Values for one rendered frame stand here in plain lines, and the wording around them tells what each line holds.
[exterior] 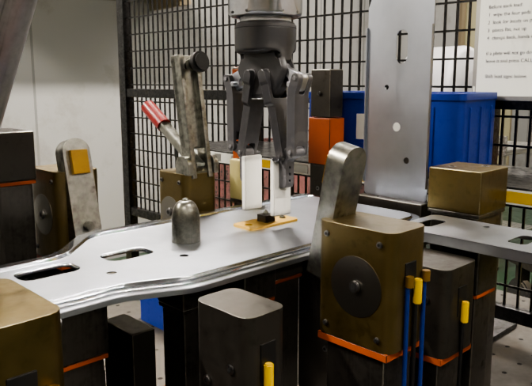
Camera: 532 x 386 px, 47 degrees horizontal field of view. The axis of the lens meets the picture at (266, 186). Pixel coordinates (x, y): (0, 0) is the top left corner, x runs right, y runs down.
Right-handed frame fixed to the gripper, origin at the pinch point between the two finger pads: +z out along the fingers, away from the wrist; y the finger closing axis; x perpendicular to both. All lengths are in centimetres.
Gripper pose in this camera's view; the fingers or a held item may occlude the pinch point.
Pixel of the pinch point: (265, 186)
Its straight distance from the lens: 77.8
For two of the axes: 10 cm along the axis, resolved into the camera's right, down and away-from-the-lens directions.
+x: 7.2, -1.2, 6.8
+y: 6.9, 1.2, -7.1
